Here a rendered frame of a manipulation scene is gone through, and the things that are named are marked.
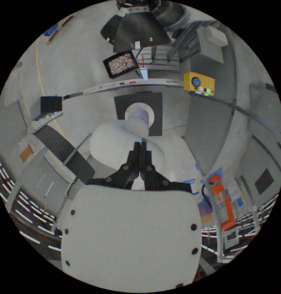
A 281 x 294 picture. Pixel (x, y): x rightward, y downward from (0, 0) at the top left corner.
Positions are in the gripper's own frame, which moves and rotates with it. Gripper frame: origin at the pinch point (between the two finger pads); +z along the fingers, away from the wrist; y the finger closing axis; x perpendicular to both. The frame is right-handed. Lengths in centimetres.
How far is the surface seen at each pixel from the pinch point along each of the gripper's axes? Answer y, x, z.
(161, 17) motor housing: 10, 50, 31
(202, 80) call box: 29.3, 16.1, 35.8
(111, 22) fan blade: -15, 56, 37
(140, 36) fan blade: -0.1, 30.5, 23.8
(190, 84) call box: 22.0, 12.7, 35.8
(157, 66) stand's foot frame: 17, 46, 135
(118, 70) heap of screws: -19, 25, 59
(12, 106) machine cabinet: -655, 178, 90
